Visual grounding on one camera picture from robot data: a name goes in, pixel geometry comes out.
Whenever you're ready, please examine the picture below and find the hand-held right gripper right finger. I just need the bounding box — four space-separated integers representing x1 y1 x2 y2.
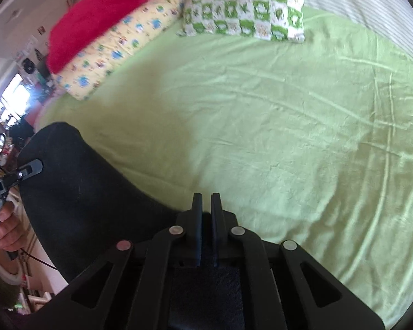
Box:
211 192 387 330

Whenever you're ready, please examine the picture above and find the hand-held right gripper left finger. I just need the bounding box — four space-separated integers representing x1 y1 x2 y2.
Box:
28 192 203 330

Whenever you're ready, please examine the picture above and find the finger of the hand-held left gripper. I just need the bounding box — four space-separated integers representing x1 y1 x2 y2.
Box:
0 159 44 188

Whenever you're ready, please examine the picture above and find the dark navy towel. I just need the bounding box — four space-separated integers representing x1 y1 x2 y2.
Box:
17 122 246 330

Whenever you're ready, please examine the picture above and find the person's left hand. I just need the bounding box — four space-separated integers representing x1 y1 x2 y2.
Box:
0 201 29 252

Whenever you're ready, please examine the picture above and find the bright window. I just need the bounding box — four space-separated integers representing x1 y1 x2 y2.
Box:
0 74 34 117

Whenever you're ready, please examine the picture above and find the light green bed sheet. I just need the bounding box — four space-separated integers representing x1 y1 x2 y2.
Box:
34 5 413 328

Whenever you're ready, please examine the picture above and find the red fluffy towel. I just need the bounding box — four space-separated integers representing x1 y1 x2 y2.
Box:
47 0 155 75

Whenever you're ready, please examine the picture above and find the yellow cartoon print pillow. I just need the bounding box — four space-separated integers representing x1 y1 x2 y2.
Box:
53 0 183 101

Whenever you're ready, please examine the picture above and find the green checkered pillow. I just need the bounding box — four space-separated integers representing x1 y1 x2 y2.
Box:
176 0 306 43

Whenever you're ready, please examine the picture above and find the white striped headboard cushion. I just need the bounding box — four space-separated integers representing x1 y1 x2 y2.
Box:
148 0 413 76

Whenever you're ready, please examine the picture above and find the thin black cable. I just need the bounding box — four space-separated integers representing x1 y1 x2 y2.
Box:
20 250 58 271

